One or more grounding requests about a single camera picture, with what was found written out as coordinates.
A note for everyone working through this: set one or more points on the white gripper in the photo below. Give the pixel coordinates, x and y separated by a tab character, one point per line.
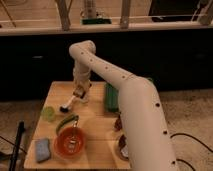
81	91

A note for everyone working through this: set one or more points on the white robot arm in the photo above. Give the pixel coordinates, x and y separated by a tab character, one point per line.
143	120

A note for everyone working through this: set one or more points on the green paper cup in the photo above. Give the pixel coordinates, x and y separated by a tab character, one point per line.
48	114

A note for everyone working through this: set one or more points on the blue grey sponge eraser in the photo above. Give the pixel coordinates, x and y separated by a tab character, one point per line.
42	150

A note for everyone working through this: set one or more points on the green cucumber toy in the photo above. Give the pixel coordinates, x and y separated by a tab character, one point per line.
70	118

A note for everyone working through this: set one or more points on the orange plastic bowl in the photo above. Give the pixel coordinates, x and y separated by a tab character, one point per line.
69	143

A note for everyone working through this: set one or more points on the black pole stand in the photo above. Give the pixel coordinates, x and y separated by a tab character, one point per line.
16	148

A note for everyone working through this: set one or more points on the dark green rectangular box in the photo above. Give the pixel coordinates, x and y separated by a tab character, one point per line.
111	98

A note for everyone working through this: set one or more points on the dark red small object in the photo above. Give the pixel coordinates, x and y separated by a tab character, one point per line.
118	124

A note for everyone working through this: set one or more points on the green base stand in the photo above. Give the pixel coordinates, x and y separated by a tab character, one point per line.
90	15

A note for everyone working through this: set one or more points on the black monitor screen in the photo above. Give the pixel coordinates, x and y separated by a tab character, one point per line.
172	10

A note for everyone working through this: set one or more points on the wooden frame post left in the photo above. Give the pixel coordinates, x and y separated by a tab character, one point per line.
63	13

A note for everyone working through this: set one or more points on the wooden frame post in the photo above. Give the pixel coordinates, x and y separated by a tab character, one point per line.
63	13
125	12

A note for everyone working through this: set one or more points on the wooden frame post right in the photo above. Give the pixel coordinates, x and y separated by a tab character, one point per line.
125	12

